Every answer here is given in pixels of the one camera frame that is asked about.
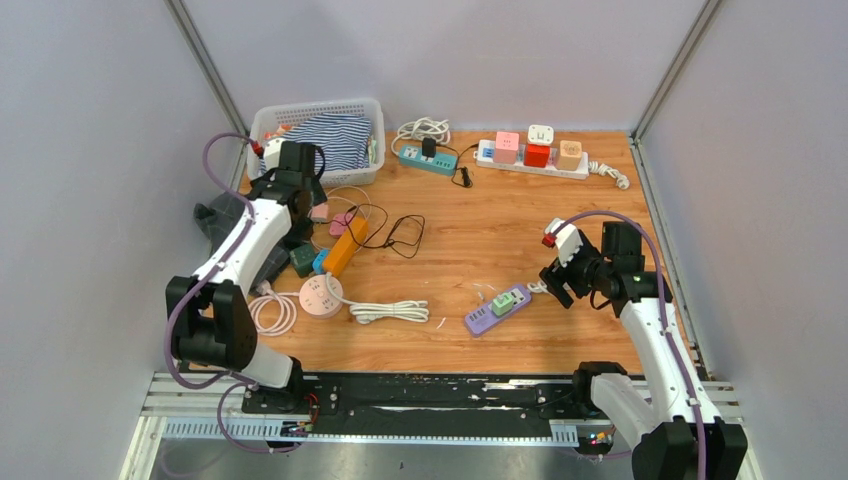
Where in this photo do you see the light pink usb charger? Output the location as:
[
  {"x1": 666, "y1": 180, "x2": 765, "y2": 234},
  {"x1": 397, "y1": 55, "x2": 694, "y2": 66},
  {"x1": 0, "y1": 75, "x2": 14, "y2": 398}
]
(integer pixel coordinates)
[{"x1": 309, "y1": 202, "x2": 330, "y2": 224}]

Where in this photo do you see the black power adapter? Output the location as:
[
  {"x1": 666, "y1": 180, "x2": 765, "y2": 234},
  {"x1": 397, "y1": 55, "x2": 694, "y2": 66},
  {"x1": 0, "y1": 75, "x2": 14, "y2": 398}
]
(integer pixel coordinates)
[{"x1": 283, "y1": 219, "x2": 314, "y2": 249}]

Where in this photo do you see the pink cube adapter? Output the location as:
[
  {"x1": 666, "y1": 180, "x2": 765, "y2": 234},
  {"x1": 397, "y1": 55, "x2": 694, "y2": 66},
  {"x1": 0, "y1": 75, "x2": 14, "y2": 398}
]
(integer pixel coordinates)
[{"x1": 328, "y1": 212, "x2": 355, "y2": 239}]

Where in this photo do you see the dark green cube socket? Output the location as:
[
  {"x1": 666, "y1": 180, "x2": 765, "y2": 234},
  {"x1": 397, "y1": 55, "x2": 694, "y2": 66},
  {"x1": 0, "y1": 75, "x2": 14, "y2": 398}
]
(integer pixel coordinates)
[{"x1": 289, "y1": 244, "x2": 317, "y2": 278}]

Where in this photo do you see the green small adapter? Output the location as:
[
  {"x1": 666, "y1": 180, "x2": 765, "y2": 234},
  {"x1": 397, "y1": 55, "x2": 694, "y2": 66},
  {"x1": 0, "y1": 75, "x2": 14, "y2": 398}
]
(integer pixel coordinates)
[{"x1": 490, "y1": 292, "x2": 514, "y2": 317}]

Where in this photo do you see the purple power strip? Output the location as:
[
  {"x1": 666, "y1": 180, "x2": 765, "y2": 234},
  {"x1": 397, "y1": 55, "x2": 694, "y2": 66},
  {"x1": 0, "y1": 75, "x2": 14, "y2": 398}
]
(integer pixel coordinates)
[{"x1": 463, "y1": 284, "x2": 532, "y2": 338}]

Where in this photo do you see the orange power strip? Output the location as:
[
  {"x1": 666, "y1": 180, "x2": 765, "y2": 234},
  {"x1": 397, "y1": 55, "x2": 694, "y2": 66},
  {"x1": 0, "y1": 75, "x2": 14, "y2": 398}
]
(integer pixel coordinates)
[{"x1": 322, "y1": 217, "x2": 369, "y2": 277}]

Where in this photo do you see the blue cube socket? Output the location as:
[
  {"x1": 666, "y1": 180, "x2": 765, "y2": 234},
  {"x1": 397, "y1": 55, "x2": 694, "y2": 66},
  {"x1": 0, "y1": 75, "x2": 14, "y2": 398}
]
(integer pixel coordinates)
[{"x1": 312, "y1": 249, "x2": 329, "y2": 275}]

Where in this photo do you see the round pink power strip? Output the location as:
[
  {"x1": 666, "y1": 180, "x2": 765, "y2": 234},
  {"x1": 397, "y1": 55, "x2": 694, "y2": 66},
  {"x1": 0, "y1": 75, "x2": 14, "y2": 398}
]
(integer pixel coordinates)
[{"x1": 299, "y1": 274, "x2": 344, "y2": 319}]

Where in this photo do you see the black thin cable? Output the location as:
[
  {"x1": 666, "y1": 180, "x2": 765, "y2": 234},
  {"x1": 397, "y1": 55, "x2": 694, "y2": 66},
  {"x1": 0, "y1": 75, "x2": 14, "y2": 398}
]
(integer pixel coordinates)
[{"x1": 344, "y1": 202, "x2": 427, "y2": 261}]

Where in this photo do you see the white cord edge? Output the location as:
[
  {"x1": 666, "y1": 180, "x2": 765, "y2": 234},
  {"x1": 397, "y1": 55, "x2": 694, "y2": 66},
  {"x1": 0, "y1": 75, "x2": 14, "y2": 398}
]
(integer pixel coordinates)
[{"x1": 324, "y1": 272, "x2": 431, "y2": 326}]

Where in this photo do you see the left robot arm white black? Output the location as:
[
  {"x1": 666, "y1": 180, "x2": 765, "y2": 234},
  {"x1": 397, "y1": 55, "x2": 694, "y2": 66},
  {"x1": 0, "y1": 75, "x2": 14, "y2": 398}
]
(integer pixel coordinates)
[{"x1": 163, "y1": 140, "x2": 326, "y2": 413}]

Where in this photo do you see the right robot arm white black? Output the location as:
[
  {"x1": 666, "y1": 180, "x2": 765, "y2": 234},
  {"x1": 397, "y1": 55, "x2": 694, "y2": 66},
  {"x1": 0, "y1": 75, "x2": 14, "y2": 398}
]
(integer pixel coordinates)
[{"x1": 540, "y1": 215, "x2": 748, "y2": 479}]

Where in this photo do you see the red cube socket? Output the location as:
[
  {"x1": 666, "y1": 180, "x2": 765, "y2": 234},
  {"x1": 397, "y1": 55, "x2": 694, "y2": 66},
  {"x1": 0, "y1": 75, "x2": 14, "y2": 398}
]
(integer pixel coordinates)
[{"x1": 523, "y1": 144, "x2": 551, "y2": 168}]

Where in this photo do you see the tan cube socket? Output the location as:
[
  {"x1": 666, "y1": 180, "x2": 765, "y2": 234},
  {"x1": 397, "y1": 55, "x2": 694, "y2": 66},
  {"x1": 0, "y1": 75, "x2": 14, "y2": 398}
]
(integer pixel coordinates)
[{"x1": 556, "y1": 140, "x2": 583, "y2": 171}]

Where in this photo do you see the pink cube socket back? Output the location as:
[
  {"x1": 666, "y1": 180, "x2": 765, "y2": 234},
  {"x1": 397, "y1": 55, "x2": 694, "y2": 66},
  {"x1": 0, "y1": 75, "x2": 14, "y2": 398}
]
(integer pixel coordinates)
[{"x1": 493, "y1": 131, "x2": 520, "y2": 164}]

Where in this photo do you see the white cube socket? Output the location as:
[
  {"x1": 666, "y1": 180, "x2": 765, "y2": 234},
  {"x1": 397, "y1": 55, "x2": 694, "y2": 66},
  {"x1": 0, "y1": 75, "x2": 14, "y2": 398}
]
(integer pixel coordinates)
[{"x1": 526, "y1": 124, "x2": 555, "y2": 146}]

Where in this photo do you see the blue white striped cloth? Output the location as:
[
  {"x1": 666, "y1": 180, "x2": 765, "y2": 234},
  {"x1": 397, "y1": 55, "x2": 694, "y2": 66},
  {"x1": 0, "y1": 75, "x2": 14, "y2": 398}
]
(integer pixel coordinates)
[{"x1": 261, "y1": 113, "x2": 372, "y2": 173}]

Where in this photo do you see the dark grey checked cloth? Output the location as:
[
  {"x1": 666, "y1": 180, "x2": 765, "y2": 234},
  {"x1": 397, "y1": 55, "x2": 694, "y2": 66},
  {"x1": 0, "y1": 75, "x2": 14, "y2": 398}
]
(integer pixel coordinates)
[{"x1": 193, "y1": 193, "x2": 291, "y2": 295}]

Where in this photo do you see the white plastic basket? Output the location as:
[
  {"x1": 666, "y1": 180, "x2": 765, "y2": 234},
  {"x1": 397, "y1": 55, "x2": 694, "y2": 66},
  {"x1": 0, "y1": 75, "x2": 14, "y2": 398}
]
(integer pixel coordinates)
[{"x1": 250, "y1": 98, "x2": 386, "y2": 186}]

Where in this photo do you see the white long power strip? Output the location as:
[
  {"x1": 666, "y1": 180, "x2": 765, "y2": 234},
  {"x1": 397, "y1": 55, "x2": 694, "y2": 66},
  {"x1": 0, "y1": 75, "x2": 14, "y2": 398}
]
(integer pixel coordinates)
[{"x1": 473, "y1": 139, "x2": 590, "y2": 180}]

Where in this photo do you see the teal power strip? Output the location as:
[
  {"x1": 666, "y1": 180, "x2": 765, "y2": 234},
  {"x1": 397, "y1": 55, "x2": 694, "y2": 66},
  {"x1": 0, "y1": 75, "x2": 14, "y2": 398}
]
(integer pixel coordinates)
[{"x1": 398, "y1": 145, "x2": 457, "y2": 176}]

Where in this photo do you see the black charger on teal strip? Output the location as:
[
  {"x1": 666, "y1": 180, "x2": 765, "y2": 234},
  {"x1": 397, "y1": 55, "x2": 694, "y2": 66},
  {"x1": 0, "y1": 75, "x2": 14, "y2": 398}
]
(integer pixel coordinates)
[{"x1": 421, "y1": 137, "x2": 438, "y2": 158}]

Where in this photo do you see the white blue small adapter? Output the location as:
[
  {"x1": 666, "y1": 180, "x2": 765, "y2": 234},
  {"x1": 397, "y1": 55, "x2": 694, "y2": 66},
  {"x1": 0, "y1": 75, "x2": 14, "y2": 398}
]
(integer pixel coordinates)
[{"x1": 478, "y1": 147, "x2": 494, "y2": 161}]

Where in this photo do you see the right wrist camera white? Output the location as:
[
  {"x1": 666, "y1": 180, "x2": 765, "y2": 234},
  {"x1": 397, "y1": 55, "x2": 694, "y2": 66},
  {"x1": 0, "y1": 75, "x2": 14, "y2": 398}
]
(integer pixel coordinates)
[{"x1": 542, "y1": 218, "x2": 583, "y2": 267}]

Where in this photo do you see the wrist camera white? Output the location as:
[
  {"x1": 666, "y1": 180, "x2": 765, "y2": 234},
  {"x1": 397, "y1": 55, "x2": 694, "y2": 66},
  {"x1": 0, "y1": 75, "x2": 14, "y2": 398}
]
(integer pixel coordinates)
[
  {"x1": 252, "y1": 137, "x2": 286, "y2": 174},
  {"x1": 542, "y1": 218, "x2": 583, "y2": 267}
]

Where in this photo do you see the pink usb cable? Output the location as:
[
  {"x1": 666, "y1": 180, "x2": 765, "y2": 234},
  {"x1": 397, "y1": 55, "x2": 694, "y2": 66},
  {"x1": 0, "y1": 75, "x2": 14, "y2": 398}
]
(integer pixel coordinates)
[{"x1": 324, "y1": 185, "x2": 374, "y2": 220}]

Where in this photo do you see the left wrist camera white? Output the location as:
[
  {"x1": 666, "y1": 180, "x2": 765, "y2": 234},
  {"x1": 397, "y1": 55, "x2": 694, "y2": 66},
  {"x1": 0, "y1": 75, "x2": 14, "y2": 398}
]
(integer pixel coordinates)
[{"x1": 252, "y1": 137, "x2": 286, "y2": 174}]

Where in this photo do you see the white strip cord right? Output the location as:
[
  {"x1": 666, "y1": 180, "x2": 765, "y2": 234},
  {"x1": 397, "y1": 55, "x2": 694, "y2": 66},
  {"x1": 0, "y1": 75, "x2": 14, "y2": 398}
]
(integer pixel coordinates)
[{"x1": 588, "y1": 160, "x2": 632, "y2": 191}]

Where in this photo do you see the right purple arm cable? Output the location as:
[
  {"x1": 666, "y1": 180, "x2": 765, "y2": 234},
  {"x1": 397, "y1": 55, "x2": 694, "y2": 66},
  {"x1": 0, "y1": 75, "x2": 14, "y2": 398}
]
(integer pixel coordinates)
[{"x1": 553, "y1": 210, "x2": 709, "y2": 480}]

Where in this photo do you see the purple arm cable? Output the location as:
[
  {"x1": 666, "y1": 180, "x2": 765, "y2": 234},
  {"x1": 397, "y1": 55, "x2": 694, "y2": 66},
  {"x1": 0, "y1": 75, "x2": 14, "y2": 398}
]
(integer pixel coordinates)
[
  {"x1": 553, "y1": 210, "x2": 709, "y2": 480},
  {"x1": 162, "y1": 132, "x2": 293, "y2": 456}
]

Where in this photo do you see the pink power strip cord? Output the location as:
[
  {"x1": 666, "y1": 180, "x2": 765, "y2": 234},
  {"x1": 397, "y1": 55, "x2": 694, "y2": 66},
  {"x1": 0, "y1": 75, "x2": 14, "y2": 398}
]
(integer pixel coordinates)
[{"x1": 246, "y1": 280, "x2": 301, "y2": 338}]

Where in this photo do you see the white coiled cord back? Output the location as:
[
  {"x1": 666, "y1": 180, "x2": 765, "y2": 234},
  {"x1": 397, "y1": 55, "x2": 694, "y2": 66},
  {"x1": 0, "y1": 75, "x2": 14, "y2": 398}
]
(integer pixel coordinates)
[{"x1": 389, "y1": 116, "x2": 452, "y2": 158}]

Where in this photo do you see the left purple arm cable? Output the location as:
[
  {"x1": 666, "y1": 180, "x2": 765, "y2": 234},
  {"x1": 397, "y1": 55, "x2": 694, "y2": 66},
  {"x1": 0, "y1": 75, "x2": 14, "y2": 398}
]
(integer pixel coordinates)
[{"x1": 162, "y1": 132, "x2": 293, "y2": 456}]

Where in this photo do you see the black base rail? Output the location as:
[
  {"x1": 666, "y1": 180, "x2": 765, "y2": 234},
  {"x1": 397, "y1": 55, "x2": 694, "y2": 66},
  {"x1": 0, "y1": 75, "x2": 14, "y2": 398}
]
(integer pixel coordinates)
[{"x1": 241, "y1": 372, "x2": 612, "y2": 439}]

